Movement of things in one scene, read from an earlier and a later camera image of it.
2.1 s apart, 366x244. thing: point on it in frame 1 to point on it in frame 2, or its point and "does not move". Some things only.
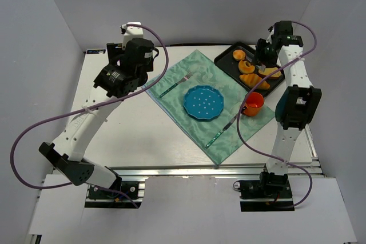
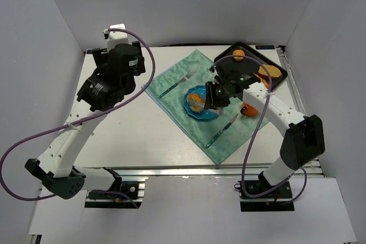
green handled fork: x=186 y=78 does not move
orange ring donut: x=245 y=69 to x=197 y=102
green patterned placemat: x=218 y=138 does not move
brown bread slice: x=270 y=70 does not move
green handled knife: x=219 y=133 does not move
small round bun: x=238 y=55 does not move
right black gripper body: x=262 y=54 to x=211 y=95
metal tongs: x=249 y=56 to x=219 y=111
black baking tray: x=238 y=61 does not move
